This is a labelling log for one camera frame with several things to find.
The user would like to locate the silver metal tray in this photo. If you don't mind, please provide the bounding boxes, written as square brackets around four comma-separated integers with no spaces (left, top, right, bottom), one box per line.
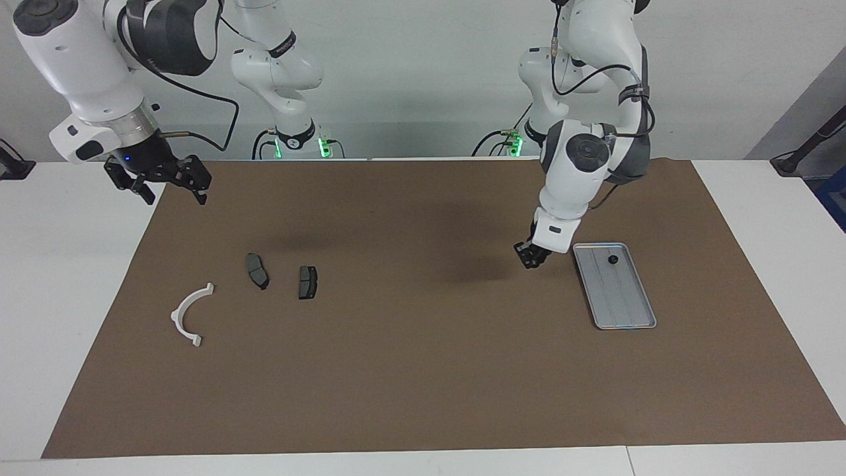
[572,243,658,331]

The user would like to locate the dark curved brake pad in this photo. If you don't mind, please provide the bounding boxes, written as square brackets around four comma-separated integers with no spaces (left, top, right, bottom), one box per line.
[246,253,270,291]

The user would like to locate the black stand foot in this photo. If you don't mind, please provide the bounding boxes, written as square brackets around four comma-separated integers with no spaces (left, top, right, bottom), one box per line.
[0,139,35,180]

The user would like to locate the brown table mat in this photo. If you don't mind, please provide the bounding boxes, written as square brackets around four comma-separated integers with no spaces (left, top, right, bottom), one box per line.
[41,159,846,460]

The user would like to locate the black stand with pole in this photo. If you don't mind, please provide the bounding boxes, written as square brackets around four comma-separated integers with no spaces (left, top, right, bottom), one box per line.
[770,106,846,178]

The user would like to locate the blue box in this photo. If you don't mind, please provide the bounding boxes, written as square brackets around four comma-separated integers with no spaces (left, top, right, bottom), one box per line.
[814,173,846,232]

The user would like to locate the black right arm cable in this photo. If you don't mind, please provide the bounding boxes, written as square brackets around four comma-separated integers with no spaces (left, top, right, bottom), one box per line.
[118,0,240,151]

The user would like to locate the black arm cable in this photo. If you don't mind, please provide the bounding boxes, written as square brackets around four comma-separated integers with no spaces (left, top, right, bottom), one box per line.
[551,0,656,212]
[118,0,240,151]

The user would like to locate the black left base cable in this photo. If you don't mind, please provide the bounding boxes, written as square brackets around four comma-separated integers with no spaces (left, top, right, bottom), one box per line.
[471,102,535,157]

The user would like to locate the white half ring bracket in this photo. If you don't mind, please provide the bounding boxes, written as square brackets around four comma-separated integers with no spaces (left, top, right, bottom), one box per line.
[171,283,215,348]

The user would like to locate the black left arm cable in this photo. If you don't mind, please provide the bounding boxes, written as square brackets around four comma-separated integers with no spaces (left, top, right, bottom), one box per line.
[551,0,656,212]

